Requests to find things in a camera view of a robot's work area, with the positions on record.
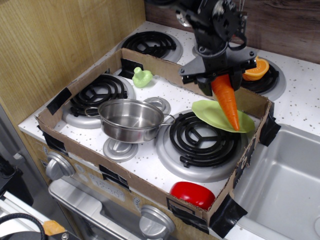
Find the black cable bottom left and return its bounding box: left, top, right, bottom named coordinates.
left=0, top=212, right=46, bottom=240

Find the silver stove knob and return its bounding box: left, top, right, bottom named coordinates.
left=139, top=204, right=176, bottom=240
left=45, top=151, right=76, bottom=181

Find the front right black burner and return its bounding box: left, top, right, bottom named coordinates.
left=156, top=111, right=248, bottom=183

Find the black burner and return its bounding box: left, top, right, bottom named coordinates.
left=62, top=73, right=136, bottom=129
left=196, top=47, right=286, bottom=101
left=117, top=31, right=183, bottom=63
left=156, top=111, right=248, bottom=183

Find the silver oven door handle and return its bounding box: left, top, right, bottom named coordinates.
left=48, top=179, right=139, bottom=240

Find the left silver stove knob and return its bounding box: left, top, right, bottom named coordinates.
left=45, top=151, right=76, bottom=181

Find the back left black burner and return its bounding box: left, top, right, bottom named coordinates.
left=117, top=31, right=183, bottom=63

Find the light green plastic plate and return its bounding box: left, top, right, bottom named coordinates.
left=191, top=100, right=255, bottom=133

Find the brown cardboard fence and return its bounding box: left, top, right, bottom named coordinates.
left=37, top=48, right=274, bottom=232

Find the round silver wall strainer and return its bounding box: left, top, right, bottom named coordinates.
left=175, top=10, right=192, bottom=28

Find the orange toy fruit slice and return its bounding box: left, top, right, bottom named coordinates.
left=242, top=56, right=270, bottom=81

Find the small stainless steel pot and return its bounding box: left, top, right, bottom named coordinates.
left=84, top=99, right=176, bottom=144

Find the front left black burner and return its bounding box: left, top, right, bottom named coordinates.
left=62, top=73, right=136, bottom=129

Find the right silver stove knob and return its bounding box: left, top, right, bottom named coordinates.
left=139, top=204, right=176, bottom=240

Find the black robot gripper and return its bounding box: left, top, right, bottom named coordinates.
left=178, top=47, right=257, bottom=97

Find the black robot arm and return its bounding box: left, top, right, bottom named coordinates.
left=148, top=0, right=257, bottom=96

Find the orange sponge bottom left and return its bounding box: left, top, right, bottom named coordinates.
left=42, top=220, right=66, bottom=236

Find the silver toy sink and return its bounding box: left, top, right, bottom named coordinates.
left=234, top=125, right=320, bottom=240

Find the orange toy carrot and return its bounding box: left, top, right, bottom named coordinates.
left=211, top=74, right=240, bottom=131

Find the back right black burner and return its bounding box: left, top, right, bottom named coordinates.
left=196, top=47, right=286, bottom=101

